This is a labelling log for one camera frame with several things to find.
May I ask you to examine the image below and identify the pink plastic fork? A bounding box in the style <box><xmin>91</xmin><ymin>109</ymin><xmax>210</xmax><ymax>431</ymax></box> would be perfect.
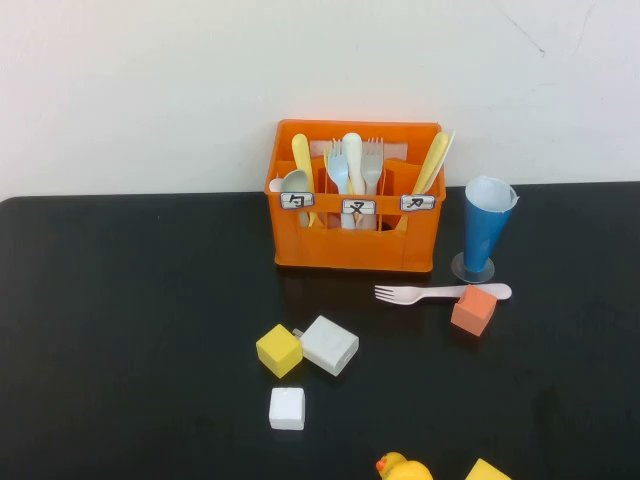
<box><xmin>374</xmin><ymin>282</ymin><xmax>513</xmax><ymax>307</ymax></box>

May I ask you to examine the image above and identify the orange foam cube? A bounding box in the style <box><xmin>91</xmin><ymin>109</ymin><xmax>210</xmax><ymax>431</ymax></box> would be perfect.
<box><xmin>450</xmin><ymin>284</ymin><xmax>499</xmax><ymax>338</ymax></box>

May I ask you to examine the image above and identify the orange plastic cutlery holder crate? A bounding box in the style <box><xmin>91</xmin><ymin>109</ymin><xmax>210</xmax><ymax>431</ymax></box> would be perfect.
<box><xmin>263</xmin><ymin>118</ymin><xmax>447</xmax><ymax>274</ymax></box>

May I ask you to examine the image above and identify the paper label marked spoon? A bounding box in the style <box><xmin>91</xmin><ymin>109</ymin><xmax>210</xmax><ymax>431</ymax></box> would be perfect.
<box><xmin>279</xmin><ymin>191</ymin><xmax>316</xmax><ymax>211</ymax></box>

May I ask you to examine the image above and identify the paper label marked fork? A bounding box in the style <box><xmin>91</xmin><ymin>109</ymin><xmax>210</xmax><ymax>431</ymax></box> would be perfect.
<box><xmin>341</xmin><ymin>198</ymin><xmax>377</xmax><ymax>217</ymax></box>

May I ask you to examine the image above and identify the grey plastic spoon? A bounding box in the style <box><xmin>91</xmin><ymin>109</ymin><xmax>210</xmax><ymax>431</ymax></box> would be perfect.
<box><xmin>281</xmin><ymin>168</ymin><xmax>312</xmax><ymax>227</ymax></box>

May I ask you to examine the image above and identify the light blue plastic fork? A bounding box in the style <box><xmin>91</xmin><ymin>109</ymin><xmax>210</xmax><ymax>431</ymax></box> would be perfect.
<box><xmin>327</xmin><ymin>139</ymin><xmax>357</xmax><ymax>230</ymax></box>

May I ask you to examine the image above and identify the grey plastic fork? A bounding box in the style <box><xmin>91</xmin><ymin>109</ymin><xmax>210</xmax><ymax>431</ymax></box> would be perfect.
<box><xmin>360</xmin><ymin>137</ymin><xmax>385</xmax><ymax>229</ymax></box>

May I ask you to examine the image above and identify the yellow plastic spoon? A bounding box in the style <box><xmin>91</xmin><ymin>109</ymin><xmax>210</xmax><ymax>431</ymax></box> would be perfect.
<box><xmin>291</xmin><ymin>133</ymin><xmax>321</xmax><ymax>228</ymax></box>

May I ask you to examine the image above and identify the paper label marked knife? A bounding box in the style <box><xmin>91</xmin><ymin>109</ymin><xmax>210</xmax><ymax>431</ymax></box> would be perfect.
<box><xmin>399</xmin><ymin>193</ymin><xmax>437</xmax><ymax>212</ymax></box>

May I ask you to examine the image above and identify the white flat charger adapter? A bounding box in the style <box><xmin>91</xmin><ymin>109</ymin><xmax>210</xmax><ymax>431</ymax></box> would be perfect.
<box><xmin>292</xmin><ymin>314</ymin><xmax>360</xmax><ymax>378</ymax></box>

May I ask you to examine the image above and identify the yellow foam cube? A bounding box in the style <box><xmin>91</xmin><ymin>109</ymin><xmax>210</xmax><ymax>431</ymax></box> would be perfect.
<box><xmin>255</xmin><ymin>323</ymin><xmax>304</xmax><ymax>380</ymax></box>

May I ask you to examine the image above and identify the yellow plastic knife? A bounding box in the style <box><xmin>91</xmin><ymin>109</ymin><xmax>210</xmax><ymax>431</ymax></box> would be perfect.
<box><xmin>397</xmin><ymin>131</ymin><xmax>450</xmax><ymax>232</ymax></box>

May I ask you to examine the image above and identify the clear plastic disc base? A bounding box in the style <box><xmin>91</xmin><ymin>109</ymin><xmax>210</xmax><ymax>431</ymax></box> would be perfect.
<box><xmin>451</xmin><ymin>251</ymin><xmax>496</xmax><ymax>285</ymax></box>

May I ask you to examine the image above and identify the blue paper cone cup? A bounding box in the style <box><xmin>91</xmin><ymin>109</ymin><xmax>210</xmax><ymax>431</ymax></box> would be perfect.
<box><xmin>463</xmin><ymin>174</ymin><xmax>521</xmax><ymax>274</ymax></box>

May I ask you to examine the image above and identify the small white cube charger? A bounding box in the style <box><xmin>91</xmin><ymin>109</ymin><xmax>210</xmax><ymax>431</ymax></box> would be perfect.
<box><xmin>268</xmin><ymin>386</ymin><xmax>306</xmax><ymax>431</ymax></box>

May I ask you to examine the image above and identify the yellow rubber duck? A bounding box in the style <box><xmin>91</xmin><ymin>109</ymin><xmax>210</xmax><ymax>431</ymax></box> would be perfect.
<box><xmin>375</xmin><ymin>451</ymin><xmax>434</xmax><ymax>480</ymax></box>

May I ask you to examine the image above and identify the yellow block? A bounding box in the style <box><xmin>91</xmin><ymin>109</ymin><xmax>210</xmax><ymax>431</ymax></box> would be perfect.
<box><xmin>464</xmin><ymin>457</ymin><xmax>512</xmax><ymax>480</ymax></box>

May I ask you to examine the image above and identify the cream white plastic cutlery handle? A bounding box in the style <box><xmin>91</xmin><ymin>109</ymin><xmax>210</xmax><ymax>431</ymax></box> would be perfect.
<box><xmin>342</xmin><ymin>132</ymin><xmax>369</xmax><ymax>229</ymax></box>

